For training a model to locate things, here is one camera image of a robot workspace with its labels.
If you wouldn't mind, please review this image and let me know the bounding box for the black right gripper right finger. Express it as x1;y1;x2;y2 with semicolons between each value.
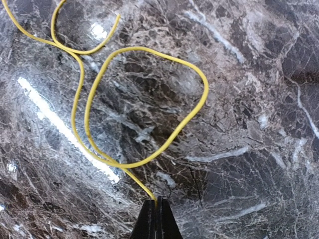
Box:
156;197;183;239

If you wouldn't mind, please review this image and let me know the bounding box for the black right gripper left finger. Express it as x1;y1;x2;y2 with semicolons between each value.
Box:
129;200;156;239

